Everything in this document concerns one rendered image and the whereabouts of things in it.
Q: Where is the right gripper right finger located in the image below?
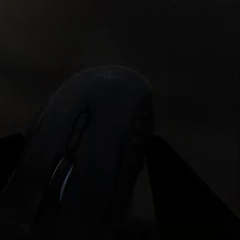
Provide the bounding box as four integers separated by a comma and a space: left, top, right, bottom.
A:
146, 134, 240, 240

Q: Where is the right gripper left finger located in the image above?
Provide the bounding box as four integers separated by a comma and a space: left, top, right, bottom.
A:
0, 133, 25, 193

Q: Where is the mouse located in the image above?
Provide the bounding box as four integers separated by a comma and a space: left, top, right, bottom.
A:
4, 65, 156, 240

